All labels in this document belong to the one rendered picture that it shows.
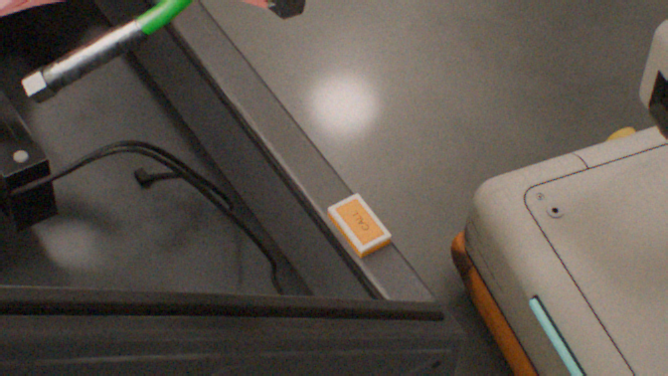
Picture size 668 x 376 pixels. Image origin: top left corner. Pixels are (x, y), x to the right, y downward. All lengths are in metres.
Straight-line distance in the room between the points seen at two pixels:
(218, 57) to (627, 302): 0.90
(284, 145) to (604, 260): 0.89
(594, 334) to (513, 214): 0.22
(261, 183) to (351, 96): 1.25
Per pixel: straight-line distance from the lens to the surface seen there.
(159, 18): 0.88
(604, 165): 2.02
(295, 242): 1.15
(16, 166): 1.07
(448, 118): 2.39
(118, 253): 1.19
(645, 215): 1.99
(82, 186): 1.24
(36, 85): 0.92
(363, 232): 1.05
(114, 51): 0.89
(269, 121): 1.13
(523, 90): 2.46
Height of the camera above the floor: 1.83
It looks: 54 degrees down
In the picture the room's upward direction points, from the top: 7 degrees clockwise
